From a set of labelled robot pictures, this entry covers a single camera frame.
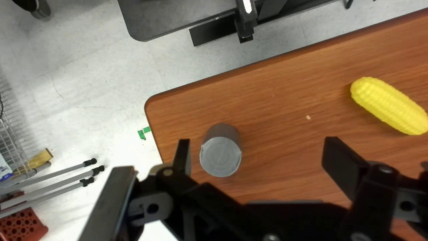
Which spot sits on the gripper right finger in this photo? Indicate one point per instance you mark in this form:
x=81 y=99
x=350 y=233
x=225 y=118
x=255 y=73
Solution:
x=371 y=190

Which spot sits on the yellow toy corn cob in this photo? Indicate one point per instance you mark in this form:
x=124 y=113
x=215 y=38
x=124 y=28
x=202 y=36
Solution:
x=388 y=104

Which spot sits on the black desk leg frame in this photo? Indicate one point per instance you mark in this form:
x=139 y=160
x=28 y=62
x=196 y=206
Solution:
x=245 y=23

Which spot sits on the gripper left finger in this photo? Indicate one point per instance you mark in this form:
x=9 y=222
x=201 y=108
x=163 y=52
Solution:
x=174 y=190

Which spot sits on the green tape piece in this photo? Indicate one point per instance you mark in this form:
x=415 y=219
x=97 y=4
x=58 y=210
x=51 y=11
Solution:
x=142 y=134

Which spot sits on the black chair caster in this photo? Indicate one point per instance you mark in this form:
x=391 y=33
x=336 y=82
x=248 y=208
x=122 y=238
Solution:
x=35 y=7

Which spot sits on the grey cylindrical pot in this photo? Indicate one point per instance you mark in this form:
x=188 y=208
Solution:
x=220 y=154

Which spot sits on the red perforated block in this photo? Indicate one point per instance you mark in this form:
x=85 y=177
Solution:
x=18 y=226

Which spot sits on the stand with grey legs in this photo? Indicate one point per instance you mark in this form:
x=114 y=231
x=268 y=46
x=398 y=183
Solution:
x=50 y=182

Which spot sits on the dark grey desk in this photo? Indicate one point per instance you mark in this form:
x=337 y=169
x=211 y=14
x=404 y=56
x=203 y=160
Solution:
x=174 y=15

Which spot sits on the yellow wooden piece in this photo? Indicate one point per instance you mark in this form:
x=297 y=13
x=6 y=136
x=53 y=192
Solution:
x=38 y=159

